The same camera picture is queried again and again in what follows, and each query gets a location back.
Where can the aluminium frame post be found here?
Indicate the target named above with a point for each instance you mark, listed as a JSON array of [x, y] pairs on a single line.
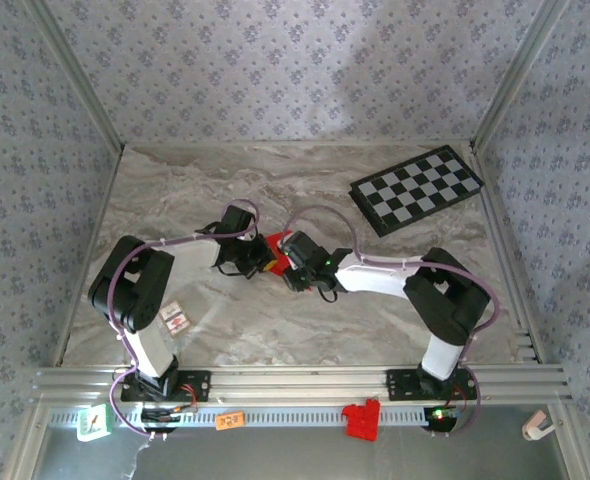
[[75, 75], [520, 75]]

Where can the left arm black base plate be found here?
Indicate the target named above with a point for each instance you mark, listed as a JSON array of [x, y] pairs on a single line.
[[197, 386]]

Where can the long aluminium mounting rail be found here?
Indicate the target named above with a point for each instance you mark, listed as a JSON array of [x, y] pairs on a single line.
[[295, 382]]

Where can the red plastic piece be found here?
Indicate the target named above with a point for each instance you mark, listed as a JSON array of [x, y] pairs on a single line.
[[277, 241]]

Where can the black grey chessboard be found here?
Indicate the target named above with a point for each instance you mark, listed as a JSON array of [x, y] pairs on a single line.
[[420, 187]]

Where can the aluminium table side rail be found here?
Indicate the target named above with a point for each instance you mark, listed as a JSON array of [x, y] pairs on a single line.
[[87, 255], [510, 260]]

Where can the red toy brick block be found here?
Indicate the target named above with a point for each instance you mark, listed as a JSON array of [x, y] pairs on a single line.
[[362, 422]]

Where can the orange paper tag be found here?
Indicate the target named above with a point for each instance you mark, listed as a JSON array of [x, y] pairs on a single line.
[[230, 421]]

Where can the grey metal sheet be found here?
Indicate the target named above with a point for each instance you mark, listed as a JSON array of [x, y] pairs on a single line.
[[300, 460]]

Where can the white plastic hook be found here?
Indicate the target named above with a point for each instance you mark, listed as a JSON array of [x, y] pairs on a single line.
[[537, 426]]

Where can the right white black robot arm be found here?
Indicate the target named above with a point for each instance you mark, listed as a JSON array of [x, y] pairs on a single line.
[[442, 355]]

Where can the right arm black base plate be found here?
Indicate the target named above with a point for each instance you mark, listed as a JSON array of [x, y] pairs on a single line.
[[402, 385]]

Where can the green white card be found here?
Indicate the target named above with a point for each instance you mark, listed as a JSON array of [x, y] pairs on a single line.
[[94, 423]]

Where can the small printed card packet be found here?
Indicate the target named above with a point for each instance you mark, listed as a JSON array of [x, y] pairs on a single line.
[[175, 318]]

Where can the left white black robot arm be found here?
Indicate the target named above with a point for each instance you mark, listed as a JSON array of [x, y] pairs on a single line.
[[150, 345]]

